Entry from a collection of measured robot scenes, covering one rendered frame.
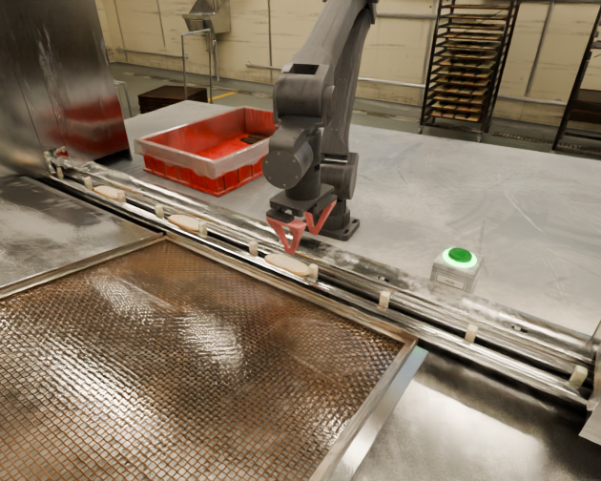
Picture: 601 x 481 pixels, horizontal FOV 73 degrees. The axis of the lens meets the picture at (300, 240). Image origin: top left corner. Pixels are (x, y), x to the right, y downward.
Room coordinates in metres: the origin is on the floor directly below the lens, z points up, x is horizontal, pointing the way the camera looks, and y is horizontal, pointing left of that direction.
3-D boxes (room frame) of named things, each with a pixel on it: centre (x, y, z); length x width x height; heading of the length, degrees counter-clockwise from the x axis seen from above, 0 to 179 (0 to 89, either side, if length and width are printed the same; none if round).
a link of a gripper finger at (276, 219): (0.59, 0.01, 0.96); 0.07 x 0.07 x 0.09; 56
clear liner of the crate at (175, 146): (1.24, 0.21, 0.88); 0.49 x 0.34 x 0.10; 145
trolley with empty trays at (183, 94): (4.29, 1.26, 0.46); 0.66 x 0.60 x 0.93; 73
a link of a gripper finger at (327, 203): (0.63, -0.02, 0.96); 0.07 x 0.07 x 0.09; 56
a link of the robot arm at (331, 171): (0.80, -0.07, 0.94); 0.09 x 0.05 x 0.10; 163
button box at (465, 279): (0.58, -0.28, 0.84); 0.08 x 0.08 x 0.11; 56
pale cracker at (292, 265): (0.63, 0.03, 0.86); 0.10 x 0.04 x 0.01; 56
